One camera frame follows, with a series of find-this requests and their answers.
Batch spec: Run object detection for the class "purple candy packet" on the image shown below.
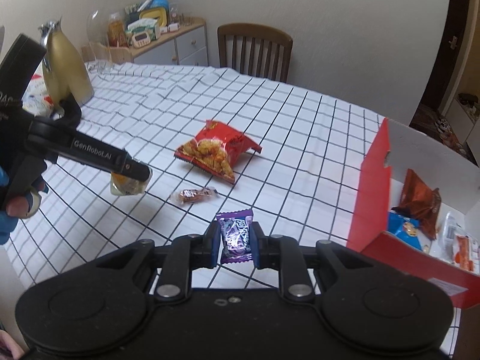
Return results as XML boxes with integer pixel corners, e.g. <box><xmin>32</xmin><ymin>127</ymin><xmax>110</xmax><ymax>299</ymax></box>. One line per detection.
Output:
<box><xmin>216</xmin><ymin>209</ymin><xmax>254</xmax><ymax>264</ymax></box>

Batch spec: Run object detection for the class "clear egg snack packet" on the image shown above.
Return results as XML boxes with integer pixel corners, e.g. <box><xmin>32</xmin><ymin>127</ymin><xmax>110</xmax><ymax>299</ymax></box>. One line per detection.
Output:
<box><xmin>110</xmin><ymin>167</ymin><xmax>153</xmax><ymax>197</ymax></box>

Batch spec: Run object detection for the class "red fried snack bag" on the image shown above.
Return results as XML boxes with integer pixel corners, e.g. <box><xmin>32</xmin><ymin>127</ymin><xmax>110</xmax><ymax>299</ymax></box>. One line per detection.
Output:
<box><xmin>174</xmin><ymin>119</ymin><xmax>262</xmax><ymax>184</ymax></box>

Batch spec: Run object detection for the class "blue cookie packet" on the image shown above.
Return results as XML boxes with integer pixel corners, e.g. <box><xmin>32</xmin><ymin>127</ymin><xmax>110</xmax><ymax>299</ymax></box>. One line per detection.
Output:
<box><xmin>387</xmin><ymin>212</ymin><xmax>431</xmax><ymax>253</ymax></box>

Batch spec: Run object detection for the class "dark red chip bag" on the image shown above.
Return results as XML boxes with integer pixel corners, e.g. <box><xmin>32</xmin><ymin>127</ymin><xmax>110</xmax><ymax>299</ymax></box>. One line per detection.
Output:
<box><xmin>392</xmin><ymin>169</ymin><xmax>442</xmax><ymax>241</ymax></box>

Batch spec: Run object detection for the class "white red snack packet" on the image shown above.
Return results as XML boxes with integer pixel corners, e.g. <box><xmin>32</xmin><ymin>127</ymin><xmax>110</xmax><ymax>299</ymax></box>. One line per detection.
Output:
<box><xmin>452</xmin><ymin>232</ymin><xmax>479</xmax><ymax>275</ymax></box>

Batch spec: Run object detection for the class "white silver snack packet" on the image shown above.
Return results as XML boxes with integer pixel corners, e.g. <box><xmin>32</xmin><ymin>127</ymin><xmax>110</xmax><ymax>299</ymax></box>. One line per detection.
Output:
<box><xmin>438</xmin><ymin>211</ymin><xmax>458</xmax><ymax>256</ymax></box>

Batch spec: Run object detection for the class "left hand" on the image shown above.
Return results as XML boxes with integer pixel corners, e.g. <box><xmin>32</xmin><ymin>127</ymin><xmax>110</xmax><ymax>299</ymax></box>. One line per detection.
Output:
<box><xmin>0</xmin><ymin>168</ymin><xmax>48</xmax><ymax>245</ymax></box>

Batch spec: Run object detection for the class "colourful gift bag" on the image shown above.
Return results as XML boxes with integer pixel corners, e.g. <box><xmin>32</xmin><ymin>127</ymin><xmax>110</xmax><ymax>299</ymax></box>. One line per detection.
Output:
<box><xmin>22</xmin><ymin>63</ymin><xmax>55</xmax><ymax>117</ymax></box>

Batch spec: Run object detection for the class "small brown sausage packet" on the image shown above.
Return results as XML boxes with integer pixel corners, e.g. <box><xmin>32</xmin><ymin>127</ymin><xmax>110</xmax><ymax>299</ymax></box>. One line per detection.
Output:
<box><xmin>170</xmin><ymin>187</ymin><xmax>217</xmax><ymax>205</ymax></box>

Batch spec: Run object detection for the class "gold thermos jug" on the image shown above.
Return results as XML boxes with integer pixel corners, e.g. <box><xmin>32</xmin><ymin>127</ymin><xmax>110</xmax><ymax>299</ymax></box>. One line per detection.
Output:
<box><xmin>38</xmin><ymin>19</ymin><xmax>95</xmax><ymax>112</ymax></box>

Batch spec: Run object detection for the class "white digital timer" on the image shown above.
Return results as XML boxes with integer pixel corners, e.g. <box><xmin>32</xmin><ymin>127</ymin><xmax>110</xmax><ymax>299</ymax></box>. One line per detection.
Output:
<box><xmin>132</xmin><ymin>31</ymin><xmax>151</xmax><ymax>49</ymax></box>

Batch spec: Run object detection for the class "red cardboard box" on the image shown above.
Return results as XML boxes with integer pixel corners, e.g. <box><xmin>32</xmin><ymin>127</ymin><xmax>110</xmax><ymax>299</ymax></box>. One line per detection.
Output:
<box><xmin>347</xmin><ymin>119</ymin><xmax>479</xmax><ymax>309</ymax></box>

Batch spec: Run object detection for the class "white drawer cabinet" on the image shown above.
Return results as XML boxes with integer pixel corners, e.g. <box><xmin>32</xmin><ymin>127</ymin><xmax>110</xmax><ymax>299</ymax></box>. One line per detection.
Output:
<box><xmin>110</xmin><ymin>17</ymin><xmax>208</xmax><ymax>67</ymax></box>

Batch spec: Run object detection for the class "brown wooden chair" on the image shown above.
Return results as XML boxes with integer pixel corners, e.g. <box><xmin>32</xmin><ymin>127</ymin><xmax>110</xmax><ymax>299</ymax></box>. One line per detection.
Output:
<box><xmin>217</xmin><ymin>23</ymin><xmax>294</xmax><ymax>83</ymax></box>

